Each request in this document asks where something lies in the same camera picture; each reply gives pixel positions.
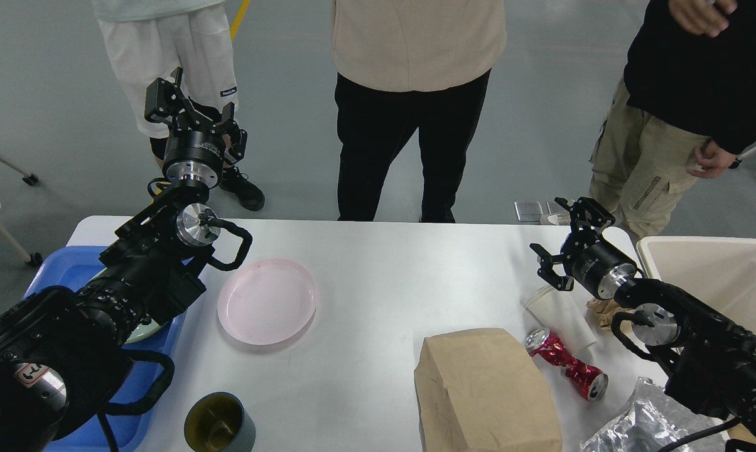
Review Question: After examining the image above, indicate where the person in black jacket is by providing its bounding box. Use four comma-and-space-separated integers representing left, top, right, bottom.
588, 1, 756, 242

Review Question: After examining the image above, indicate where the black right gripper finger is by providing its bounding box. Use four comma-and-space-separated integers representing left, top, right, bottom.
554, 197, 615, 247
529, 243, 575, 291

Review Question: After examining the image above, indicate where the crumpled brown paper napkin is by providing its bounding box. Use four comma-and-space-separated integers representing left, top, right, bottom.
586, 298, 632, 331

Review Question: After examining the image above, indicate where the white folding table leg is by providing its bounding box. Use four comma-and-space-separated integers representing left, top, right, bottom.
0, 141, 43, 267

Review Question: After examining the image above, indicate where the brown paper bag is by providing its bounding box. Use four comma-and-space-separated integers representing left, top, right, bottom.
414, 327, 563, 451

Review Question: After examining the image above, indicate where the blue plastic tray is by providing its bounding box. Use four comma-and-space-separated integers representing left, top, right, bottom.
25, 245, 185, 451

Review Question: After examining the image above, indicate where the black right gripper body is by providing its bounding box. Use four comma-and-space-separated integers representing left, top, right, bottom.
561, 235, 637, 300

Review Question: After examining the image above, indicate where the beige plastic bin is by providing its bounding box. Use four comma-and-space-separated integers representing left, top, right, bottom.
636, 235, 756, 335

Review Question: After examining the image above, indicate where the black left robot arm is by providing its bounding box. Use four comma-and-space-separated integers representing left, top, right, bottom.
0, 68, 252, 451

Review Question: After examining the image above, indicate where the person in beige hoodie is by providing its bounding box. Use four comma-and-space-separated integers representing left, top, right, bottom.
330, 1, 507, 223

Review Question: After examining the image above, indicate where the metal floor plate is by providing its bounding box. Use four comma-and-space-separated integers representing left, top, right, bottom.
514, 201, 566, 223

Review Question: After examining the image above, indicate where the white paper cup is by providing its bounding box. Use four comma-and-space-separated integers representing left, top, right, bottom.
521, 285, 598, 353

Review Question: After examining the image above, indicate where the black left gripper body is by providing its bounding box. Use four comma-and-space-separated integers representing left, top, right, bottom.
162, 120, 230, 188

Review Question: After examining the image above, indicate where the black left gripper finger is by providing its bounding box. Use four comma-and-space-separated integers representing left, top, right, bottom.
144, 68, 197, 131
220, 101, 248, 166

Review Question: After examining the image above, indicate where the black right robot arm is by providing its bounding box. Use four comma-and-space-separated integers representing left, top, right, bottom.
531, 197, 756, 451

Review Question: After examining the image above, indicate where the light green plate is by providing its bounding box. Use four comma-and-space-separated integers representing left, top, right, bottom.
125, 320, 163, 345

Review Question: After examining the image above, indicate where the dark teal mug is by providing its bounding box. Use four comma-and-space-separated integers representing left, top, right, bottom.
183, 392, 256, 451

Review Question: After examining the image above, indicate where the pink plastic plate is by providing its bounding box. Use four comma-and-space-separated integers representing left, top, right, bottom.
217, 258, 318, 346

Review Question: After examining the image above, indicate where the person in white shorts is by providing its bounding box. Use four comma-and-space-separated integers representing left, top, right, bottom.
91, 0, 266, 212

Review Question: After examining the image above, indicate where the crushed red soda can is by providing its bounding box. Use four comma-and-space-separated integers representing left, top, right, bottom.
523, 327, 609, 402

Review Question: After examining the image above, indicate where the silver foil bag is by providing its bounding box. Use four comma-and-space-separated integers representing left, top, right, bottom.
580, 377, 720, 451

